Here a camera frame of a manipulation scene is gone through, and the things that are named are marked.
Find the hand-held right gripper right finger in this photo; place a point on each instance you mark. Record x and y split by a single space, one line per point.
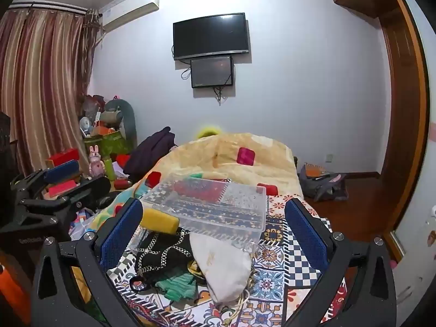
306 235

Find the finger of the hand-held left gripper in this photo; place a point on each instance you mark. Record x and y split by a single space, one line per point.
92 187
62 173

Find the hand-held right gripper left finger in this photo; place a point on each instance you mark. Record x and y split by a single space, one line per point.
123 231

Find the red box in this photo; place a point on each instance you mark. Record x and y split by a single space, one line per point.
63 157

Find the pink rabbit toy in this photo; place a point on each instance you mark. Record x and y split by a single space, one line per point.
96 163

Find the green bottle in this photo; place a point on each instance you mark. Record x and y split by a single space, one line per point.
109 169

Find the red can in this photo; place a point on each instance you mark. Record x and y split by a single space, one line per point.
122 183

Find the yellow sponge block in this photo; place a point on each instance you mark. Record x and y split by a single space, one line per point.
159 221

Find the green gift bag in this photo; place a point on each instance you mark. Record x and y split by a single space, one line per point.
109 143

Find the small white fan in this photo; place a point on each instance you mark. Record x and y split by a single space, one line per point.
86 125

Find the colourful patterned bed sheet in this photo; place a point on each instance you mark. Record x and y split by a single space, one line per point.
276 279

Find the grey backpack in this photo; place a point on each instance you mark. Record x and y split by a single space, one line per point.
320 182

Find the orange object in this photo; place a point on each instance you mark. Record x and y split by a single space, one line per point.
12 291

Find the dark purple clothing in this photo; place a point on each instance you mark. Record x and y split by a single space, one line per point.
150 153

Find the green knitted cloth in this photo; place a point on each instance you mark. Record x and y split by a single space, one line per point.
177 284

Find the white cloth pouch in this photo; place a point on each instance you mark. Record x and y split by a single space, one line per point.
221 265

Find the clear plastic storage box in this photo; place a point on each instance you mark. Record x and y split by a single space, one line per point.
211 207

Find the brown striped curtain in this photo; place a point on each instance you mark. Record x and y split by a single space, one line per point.
44 81

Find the yellow quilt with red patches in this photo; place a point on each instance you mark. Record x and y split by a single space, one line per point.
211 158

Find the yellow green plush toy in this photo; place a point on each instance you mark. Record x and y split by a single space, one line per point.
208 132

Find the white door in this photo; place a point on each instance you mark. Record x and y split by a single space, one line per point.
420 163

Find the white air conditioner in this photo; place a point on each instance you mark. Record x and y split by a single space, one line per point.
131 8

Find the white wall socket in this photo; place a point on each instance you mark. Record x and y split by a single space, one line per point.
329 158

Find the small black wall monitor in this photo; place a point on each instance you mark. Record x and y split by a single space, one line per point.
211 72

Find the black wall television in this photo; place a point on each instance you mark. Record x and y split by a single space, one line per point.
210 35

